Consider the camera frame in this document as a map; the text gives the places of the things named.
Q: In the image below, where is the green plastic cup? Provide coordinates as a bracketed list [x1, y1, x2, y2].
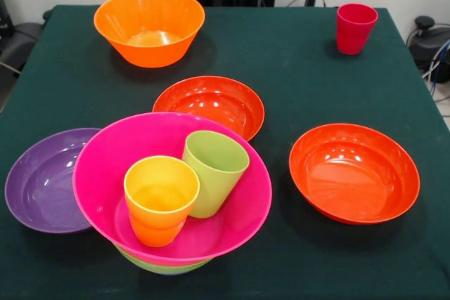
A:
[181, 130, 251, 220]

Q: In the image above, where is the red plastic cup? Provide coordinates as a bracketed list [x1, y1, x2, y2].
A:
[335, 3, 380, 56]

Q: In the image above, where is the orange plastic bowl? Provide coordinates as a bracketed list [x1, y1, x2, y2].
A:
[93, 0, 206, 69]

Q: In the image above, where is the purple plastic bowl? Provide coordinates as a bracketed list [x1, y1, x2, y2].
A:
[4, 127, 103, 235]

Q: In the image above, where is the yellow plastic cup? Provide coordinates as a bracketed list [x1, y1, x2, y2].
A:
[123, 155, 201, 249]

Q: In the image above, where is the red plastic bowl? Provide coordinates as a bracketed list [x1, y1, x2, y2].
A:
[288, 123, 421, 226]
[151, 74, 266, 143]

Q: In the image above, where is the pink plastic bowl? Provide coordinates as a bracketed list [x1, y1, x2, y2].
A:
[72, 111, 274, 268]

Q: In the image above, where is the dark green tablecloth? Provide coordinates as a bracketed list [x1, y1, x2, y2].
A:
[0, 4, 450, 300]

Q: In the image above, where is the green plastic bowl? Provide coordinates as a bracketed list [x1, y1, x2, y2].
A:
[112, 242, 214, 276]

